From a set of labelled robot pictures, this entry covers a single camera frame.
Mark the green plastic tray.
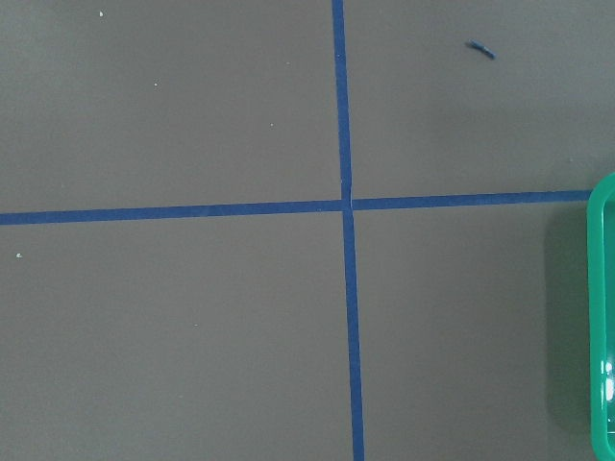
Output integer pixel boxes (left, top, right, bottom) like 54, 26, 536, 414
587, 174, 614, 460

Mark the small blue tape scrap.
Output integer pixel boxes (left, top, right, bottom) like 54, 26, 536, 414
466, 39, 497, 61

